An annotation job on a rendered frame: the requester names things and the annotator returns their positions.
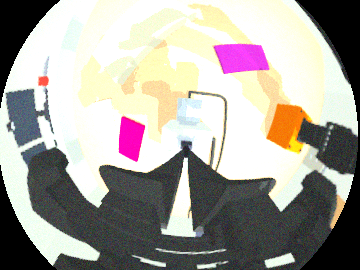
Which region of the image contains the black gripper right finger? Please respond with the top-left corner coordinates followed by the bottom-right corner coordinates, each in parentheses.
top-left (187, 151), bottom-right (277, 232)

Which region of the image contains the magenta flat slab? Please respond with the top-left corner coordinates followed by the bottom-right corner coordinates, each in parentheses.
top-left (213, 43), bottom-right (269, 74)

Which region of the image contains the hot pink rectangular block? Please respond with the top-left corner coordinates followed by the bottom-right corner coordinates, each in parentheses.
top-left (119, 116), bottom-right (145, 162)

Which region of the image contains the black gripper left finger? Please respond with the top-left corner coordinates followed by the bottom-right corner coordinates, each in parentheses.
top-left (99, 150), bottom-right (185, 230)

